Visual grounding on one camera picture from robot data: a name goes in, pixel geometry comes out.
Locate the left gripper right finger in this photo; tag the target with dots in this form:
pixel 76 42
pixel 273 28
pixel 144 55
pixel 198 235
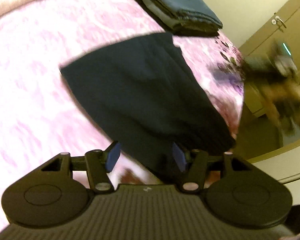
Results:
pixel 193 168

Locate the dark navy sweatpants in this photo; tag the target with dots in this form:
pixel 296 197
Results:
pixel 142 93

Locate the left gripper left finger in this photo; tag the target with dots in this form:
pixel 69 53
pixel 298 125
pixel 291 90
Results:
pixel 99 164

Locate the pink floral bed blanket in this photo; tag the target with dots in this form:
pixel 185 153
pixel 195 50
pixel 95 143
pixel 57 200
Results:
pixel 38 117

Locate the folded dark grey garment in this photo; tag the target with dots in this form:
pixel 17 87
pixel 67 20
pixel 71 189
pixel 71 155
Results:
pixel 175 26

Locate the person's right hand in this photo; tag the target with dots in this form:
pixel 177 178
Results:
pixel 281 102

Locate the folded teal garment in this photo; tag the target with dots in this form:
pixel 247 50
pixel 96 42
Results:
pixel 195 10

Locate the wooden wardrobe door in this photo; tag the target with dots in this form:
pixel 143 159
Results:
pixel 260 42

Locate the metal door handle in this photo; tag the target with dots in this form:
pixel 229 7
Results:
pixel 278 21

